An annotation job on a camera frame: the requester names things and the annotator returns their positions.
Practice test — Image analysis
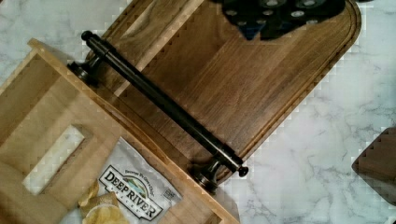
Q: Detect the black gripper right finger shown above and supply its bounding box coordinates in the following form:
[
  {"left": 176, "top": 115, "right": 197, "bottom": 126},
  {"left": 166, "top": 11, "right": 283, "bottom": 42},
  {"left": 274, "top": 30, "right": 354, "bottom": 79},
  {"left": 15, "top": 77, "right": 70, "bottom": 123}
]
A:
[{"left": 260, "top": 0, "right": 346, "bottom": 40}]

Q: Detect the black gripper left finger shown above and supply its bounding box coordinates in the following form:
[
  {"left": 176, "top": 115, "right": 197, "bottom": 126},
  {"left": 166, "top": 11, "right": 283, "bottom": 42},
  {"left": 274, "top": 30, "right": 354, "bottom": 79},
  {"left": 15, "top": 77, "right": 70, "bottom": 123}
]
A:
[{"left": 212, "top": 0, "right": 277, "bottom": 40}]

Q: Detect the dark wooden cutting board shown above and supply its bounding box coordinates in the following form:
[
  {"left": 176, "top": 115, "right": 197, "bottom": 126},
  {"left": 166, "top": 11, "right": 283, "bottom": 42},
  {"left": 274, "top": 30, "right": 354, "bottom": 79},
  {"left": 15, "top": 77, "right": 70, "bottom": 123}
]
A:
[{"left": 102, "top": 0, "right": 361, "bottom": 160}]

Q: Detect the dark wooden block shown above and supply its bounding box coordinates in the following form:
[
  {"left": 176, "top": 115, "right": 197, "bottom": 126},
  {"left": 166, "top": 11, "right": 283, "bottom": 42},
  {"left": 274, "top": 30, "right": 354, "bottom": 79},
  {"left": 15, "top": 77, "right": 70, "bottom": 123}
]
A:
[{"left": 351, "top": 127, "right": 396, "bottom": 205}]

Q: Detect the Deep River chips bag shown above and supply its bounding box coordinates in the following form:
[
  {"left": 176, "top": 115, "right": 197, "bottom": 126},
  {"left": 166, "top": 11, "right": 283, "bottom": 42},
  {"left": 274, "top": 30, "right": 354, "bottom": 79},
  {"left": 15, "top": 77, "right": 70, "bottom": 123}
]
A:
[{"left": 60, "top": 138, "right": 182, "bottom": 224}]

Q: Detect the light wooden tray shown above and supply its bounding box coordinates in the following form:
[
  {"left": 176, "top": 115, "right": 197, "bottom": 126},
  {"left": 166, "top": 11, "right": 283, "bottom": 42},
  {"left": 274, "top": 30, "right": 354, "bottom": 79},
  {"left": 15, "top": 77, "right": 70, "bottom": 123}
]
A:
[{"left": 0, "top": 38, "right": 239, "bottom": 224}]

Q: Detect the black metal tray handle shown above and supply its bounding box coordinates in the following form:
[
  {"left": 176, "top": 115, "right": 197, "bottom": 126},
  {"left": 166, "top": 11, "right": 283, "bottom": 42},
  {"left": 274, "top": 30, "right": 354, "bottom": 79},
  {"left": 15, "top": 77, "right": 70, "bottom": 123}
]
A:
[{"left": 67, "top": 31, "right": 248, "bottom": 195}]

